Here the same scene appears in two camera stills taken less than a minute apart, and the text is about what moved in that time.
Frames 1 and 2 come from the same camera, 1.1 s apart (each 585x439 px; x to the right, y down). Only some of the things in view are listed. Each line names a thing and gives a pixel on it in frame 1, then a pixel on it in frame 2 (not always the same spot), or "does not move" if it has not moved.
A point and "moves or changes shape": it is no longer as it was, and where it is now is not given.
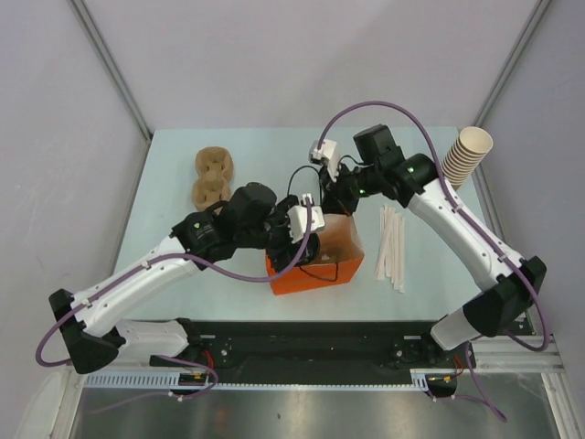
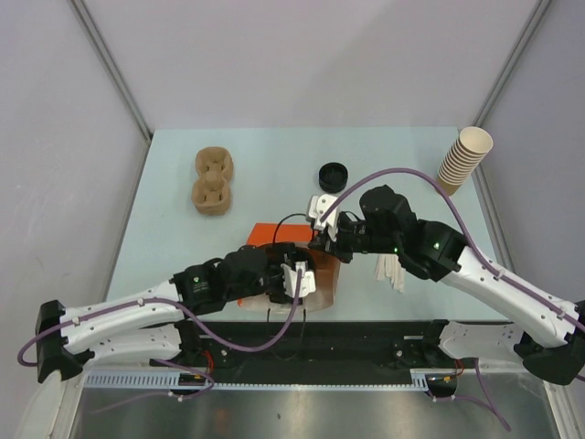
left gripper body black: [280, 240] to [273, 273]
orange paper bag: [340, 254] moves or changes shape
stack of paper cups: [465, 155] does not move
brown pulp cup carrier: [214, 167] does not move
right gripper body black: [348, 188] to [351, 239]
